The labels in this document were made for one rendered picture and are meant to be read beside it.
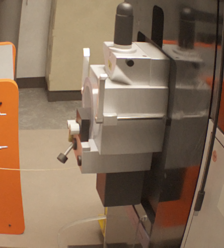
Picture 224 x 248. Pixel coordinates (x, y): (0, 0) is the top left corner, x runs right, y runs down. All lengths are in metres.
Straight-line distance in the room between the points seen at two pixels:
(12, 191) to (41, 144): 0.58
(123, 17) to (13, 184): 0.60
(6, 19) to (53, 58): 0.56
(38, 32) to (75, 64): 0.51
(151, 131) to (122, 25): 0.15
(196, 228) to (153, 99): 0.21
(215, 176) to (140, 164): 0.24
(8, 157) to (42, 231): 0.25
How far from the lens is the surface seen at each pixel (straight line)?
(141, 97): 0.67
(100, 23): 3.84
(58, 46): 3.84
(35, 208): 1.35
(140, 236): 0.79
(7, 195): 1.16
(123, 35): 0.67
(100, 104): 0.65
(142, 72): 0.66
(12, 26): 3.85
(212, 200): 0.52
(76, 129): 0.70
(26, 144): 1.71
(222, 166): 0.49
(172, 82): 0.66
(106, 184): 0.73
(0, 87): 1.04
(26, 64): 4.24
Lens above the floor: 1.47
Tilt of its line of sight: 23 degrees down
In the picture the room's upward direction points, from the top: 4 degrees clockwise
